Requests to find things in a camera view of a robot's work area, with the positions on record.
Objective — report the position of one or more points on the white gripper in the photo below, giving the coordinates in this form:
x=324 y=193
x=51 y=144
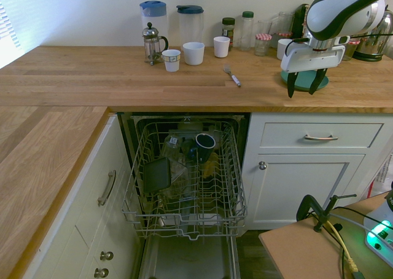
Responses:
x=307 y=59

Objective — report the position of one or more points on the steel dishwasher door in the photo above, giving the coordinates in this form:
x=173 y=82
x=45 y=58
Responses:
x=190 y=260

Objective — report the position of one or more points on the teal plate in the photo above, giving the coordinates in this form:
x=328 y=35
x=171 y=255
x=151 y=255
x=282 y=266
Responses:
x=305 y=80

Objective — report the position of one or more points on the wide white cup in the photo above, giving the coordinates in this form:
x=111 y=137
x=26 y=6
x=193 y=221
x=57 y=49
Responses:
x=282 y=48

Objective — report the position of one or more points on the glass jar red gingham lid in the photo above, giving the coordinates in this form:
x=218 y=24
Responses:
x=281 y=35
x=263 y=45
x=348 y=53

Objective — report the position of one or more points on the black shaker bottle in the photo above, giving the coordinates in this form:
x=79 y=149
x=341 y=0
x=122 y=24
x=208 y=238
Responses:
x=299 y=21

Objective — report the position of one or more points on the clear glass jar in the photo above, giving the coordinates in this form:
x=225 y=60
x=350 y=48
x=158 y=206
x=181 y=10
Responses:
x=286 y=22

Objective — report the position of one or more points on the clear drinking glass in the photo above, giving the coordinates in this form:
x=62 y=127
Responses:
x=264 y=27

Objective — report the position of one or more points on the stainless steel electric kettle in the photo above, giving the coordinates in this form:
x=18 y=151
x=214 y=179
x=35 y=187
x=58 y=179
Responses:
x=373 y=47

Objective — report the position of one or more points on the clear bottle green lid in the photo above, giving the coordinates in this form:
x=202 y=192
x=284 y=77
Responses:
x=247 y=30

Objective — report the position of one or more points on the white ribbed cup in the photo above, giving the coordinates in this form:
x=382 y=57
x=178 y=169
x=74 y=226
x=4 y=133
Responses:
x=221 y=48

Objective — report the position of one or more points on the spice jar dark green lid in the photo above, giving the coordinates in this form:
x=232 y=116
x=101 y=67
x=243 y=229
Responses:
x=228 y=30

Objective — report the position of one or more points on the round metal door knob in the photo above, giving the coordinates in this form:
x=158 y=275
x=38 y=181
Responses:
x=263 y=165

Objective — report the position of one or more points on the white base cabinet with drawer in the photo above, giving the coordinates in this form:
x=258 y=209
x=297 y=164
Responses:
x=301 y=187

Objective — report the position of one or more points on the white mug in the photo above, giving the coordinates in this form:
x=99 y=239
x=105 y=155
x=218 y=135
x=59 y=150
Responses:
x=193 y=54

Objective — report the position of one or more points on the navy blue mug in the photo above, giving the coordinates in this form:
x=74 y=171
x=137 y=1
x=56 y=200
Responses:
x=205 y=143

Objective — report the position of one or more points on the black C-clamp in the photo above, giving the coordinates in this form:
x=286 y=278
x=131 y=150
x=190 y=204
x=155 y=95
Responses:
x=304 y=203

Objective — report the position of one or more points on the white plastic bag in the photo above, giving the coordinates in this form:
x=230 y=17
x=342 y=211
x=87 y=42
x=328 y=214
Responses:
x=383 y=174

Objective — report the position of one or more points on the yellow plastic item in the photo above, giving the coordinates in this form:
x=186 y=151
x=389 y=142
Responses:
x=210 y=168

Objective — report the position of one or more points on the clear pitcher dark blue lid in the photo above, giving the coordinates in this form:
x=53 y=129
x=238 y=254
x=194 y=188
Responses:
x=190 y=24

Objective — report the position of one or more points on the small patterned white cup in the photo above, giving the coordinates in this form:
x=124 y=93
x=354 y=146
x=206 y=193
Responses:
x=171 y=61

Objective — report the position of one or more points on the clear glass tumbler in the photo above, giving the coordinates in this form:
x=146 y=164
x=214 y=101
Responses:
x=172 y=145

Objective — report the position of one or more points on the glass french press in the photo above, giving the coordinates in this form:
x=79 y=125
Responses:
x=152 y=44

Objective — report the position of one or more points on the clear pitcher light blue lid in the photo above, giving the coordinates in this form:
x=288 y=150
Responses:
x=153 y=18

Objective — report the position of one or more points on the black square container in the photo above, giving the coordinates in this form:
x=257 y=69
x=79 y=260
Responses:
x=156 y=174

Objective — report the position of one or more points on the white corner cabinet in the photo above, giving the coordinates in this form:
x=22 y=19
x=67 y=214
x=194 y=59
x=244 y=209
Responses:
x=92 y=223

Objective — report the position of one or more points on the round metal cabinet knob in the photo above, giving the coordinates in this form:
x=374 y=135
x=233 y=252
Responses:
x=101 y=273
x=107 y=255

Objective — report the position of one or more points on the window blind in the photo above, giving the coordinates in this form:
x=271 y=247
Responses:
x=9 y=30

